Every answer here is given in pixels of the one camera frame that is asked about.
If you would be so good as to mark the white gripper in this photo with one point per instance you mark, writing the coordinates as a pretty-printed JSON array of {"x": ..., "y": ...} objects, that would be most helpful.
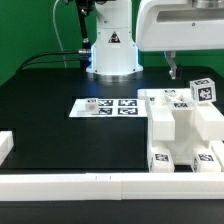
[{"x": 178, "y": 25}]

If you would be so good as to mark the white chair seat piece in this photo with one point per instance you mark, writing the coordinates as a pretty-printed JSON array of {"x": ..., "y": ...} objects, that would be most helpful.
[{"x": 182, "y": 148}]

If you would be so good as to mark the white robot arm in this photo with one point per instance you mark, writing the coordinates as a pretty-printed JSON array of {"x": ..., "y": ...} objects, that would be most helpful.
[{"x": 114, "y": 55}]

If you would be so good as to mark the white flat back plate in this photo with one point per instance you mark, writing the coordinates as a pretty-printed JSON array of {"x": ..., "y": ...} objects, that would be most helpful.
[{"x": 110, "y": 108}]

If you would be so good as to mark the white front fence rail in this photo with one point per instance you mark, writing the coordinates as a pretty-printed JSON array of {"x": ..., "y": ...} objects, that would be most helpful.
[{"x": 111, "y": 186}]

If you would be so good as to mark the white fence rail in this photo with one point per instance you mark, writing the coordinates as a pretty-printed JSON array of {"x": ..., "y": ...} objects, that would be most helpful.
[
  {"x": 6, "y": 144},
  {"x": 111, "y": 186}
]

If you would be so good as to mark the white left fence rail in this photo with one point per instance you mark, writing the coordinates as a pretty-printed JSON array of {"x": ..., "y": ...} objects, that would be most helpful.
[{"x": 6, "y": 144}]

